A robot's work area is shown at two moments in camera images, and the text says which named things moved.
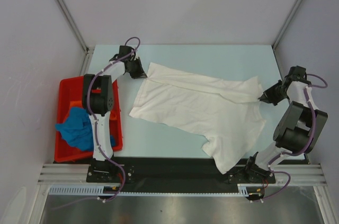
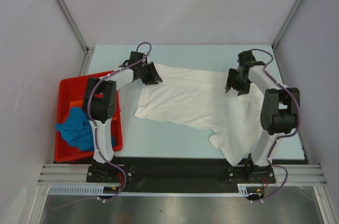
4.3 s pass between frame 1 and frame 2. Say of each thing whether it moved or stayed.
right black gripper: moved
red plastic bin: stayed
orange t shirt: stayed
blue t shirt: stayed
